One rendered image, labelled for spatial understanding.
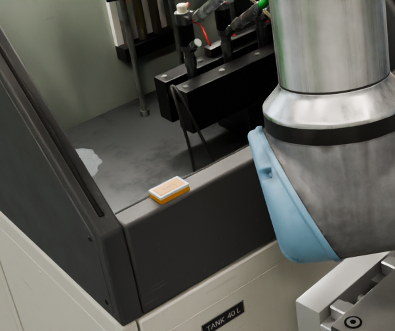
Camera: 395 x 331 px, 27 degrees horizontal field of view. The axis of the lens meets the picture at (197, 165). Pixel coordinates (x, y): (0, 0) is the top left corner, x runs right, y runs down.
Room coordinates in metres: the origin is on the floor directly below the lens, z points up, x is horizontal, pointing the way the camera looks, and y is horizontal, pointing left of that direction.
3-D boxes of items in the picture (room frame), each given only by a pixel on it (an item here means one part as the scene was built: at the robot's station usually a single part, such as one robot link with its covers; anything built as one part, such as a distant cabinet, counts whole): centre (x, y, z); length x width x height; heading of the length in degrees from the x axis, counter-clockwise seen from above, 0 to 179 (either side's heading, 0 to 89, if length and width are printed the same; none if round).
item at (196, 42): (1.29, -0.02, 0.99); 0.05 x 0.03 x 0.21; 31
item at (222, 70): (1.37, -0.12, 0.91); 0.34 x 0.10 x 0.15; 121
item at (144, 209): (1.10, -0.14, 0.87); 0.62 x 0.04 x 0.16; 121
